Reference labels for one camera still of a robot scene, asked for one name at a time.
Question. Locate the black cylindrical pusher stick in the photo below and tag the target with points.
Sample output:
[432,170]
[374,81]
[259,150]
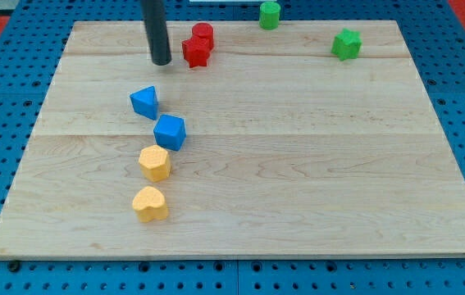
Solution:
[154,14]

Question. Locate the blue triangle block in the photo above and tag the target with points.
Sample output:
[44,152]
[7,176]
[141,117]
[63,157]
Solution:
[145,103]

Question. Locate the blue cube block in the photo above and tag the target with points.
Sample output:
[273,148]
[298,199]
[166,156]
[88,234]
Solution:
[169,132]

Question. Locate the red cylinder block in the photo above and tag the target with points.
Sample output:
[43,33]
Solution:
[204,30]

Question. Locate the red star block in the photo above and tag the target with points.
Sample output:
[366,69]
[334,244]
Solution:
[196,51]

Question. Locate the green cylinder block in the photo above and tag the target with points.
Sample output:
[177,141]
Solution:
[269,15]

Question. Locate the yellow pentagon block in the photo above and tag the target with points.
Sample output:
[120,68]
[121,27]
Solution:
[154,162]

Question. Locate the yellow heart block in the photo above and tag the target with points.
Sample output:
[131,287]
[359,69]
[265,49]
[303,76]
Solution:
[150,204]

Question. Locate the green star block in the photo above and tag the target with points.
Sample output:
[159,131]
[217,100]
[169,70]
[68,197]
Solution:
[346,44]

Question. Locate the wooden board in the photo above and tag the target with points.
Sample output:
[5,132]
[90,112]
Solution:
[289,153]

